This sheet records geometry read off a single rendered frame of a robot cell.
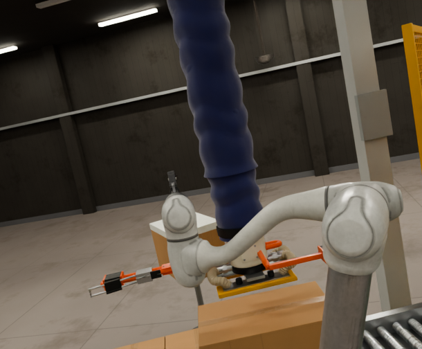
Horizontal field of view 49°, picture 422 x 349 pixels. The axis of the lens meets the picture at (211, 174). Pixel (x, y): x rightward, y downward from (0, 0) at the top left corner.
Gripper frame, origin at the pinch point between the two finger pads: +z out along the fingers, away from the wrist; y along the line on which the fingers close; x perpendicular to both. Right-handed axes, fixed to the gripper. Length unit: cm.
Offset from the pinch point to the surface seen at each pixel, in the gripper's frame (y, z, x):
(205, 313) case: 65, 32, 2
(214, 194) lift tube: 6.3, 16.4, 15.9
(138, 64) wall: -149, 880, -32
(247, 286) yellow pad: 46, 9, 21
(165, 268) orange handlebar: 34.2, 19.0, -11.2
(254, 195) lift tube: 10.2, 15.2, 32.1
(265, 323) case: 64, 9, 26
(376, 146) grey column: 17, 117, 134
